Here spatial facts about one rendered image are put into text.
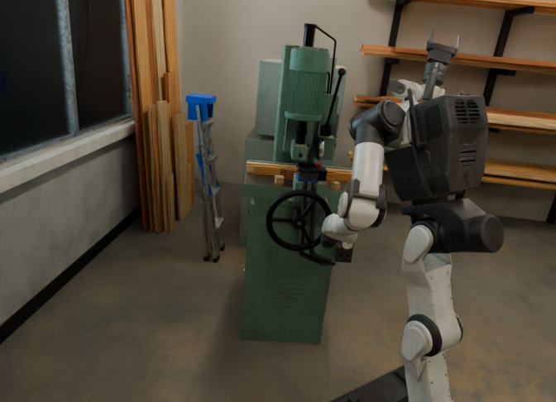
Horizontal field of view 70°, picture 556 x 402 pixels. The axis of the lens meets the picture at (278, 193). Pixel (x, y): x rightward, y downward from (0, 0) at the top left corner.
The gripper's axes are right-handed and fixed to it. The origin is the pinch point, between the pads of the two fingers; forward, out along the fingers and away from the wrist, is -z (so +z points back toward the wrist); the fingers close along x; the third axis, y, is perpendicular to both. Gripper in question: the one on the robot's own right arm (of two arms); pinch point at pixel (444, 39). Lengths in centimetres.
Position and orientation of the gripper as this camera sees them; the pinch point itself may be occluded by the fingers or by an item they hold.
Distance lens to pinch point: 187.4
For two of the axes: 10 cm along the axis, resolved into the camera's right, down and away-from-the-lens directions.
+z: -2.4, 9.7, 1.0
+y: -0.1, -1.0, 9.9
